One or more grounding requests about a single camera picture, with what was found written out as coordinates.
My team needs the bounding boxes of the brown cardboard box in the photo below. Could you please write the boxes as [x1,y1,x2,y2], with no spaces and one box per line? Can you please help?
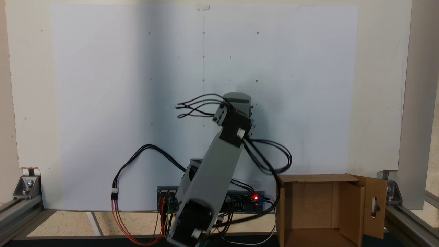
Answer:
[276,173,388,247]

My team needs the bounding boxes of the white paper sheet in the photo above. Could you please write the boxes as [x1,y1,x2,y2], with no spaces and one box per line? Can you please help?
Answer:
[50,4,359,212]

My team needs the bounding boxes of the blue circuit board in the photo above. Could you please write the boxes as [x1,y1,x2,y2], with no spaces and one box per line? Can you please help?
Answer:
[223,192,265,214]

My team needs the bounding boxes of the black cable with white connector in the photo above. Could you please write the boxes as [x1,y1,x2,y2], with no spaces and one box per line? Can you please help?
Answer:
[110,144,188,201]

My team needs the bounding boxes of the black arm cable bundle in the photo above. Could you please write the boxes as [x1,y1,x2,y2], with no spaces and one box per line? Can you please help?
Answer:
[215,137,293,241]

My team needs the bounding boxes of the black wrist cable loops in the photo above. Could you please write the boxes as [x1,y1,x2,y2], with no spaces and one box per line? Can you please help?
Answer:
[175,93,234,119]

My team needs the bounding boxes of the aluminium frame post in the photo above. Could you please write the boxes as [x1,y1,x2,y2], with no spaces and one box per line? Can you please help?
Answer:
[399,0,439,210]

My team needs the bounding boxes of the grey base plate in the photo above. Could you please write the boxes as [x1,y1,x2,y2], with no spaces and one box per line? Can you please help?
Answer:
[157,186,275,215]

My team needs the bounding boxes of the small driver circuit board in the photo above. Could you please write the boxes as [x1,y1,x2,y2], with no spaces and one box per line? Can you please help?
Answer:
[158,189,178,214]

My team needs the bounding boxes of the metal corner bracket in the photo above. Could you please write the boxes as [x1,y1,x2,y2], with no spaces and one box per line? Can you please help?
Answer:
[377,170,402,206]
[13,175,42,200]

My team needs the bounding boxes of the red orange wires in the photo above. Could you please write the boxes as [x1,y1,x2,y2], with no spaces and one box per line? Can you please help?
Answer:
[111,198,168,246]

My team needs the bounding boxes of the aluminium frame rail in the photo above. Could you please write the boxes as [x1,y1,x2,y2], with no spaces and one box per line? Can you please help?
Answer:
[0,194,45,245]
[383,203,439,247]

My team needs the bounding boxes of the large grey gripper finger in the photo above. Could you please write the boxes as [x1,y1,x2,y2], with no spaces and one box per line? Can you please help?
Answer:
[223,92,251,103]

